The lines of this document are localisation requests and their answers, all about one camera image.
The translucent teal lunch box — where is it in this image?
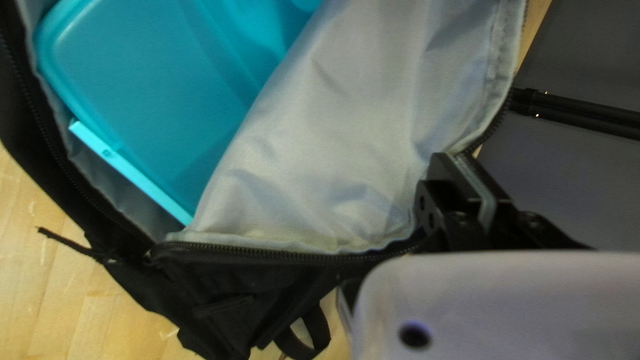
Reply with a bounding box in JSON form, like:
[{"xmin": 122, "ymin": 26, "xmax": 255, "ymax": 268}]
[{"xmin": 32, "ymin": 0, "xmax": 326, "ymax": 227}]

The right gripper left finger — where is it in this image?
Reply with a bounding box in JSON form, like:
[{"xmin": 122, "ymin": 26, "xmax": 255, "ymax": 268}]
[{"xmin": 414, "ymin": 152, "xmax": 484, "ymax": 252}]

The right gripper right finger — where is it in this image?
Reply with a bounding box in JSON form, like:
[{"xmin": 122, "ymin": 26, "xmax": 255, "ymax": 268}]
[{"xmin": 456, "ymin": 154, "xmax": 592, "ymax": 252}]

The black frame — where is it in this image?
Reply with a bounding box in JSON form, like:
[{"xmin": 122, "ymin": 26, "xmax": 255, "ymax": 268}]
[{"xmin": 507, "ymin": 87, "xmax": 640, "ymax": 142}]

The black backpack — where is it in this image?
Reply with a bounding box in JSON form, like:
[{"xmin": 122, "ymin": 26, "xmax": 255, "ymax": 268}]
[{"xmin": 0, "ymin": 0, "xmax": 529, "ymax": 360}]

